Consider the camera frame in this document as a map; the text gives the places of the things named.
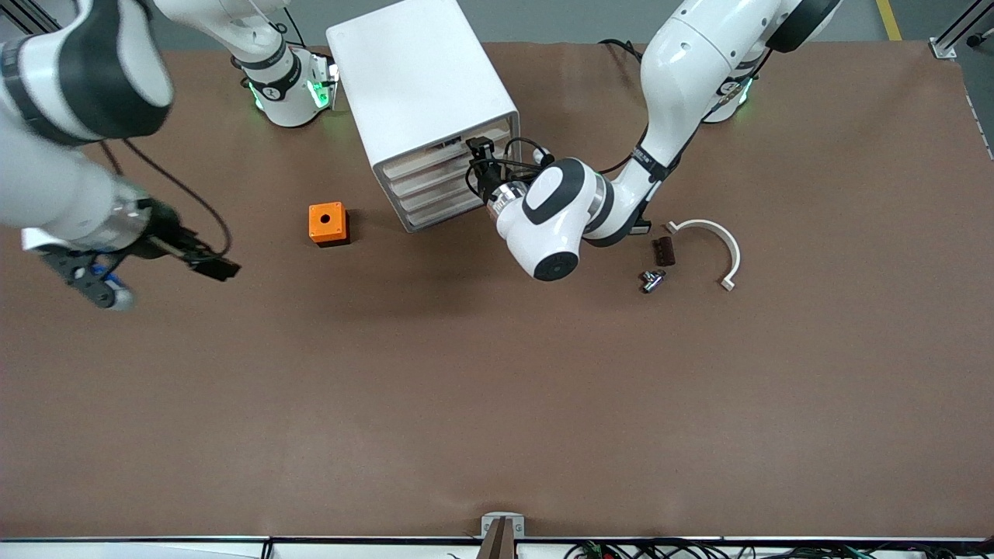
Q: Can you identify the white beige cabinet drawer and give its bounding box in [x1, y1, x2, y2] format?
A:
[381, 116, 515, 184]
[393, 159, 498, 216]
[386, 140, 516, 200]
[400, 190, 498, 231]

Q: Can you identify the white drawer cabinet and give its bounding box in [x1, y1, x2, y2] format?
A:
[325, 0, 523, 234]

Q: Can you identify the brown table mat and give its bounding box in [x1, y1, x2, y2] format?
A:
[0, 40, 994, 541]

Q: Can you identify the white curved plastic clamp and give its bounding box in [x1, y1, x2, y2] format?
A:
[666, 219, 742, 293]

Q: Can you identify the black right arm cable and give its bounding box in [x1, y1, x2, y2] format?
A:
[97, 138, 235, 259]

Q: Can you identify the orange button enclosure box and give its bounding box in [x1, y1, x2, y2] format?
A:
[308, 201, 351, 248]

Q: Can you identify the black base cable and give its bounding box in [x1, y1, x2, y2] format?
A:
[281, 6, 308, 49]
[597, 37, 650, 65]

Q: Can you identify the white table edge rail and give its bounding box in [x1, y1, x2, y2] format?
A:
[0, 538, 994, 559]

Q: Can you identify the grey metal bracket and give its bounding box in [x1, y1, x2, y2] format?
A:
[481, 512, 526, 539]

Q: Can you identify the brown post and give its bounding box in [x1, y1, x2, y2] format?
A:
[477, 518, 518, 559]

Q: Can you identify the tangled cable bundle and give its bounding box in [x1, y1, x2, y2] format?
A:
[565, 540, 994, 559]

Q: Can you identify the aluminium frame profile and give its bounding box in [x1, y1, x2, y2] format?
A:
[928, 0, 994, 61]

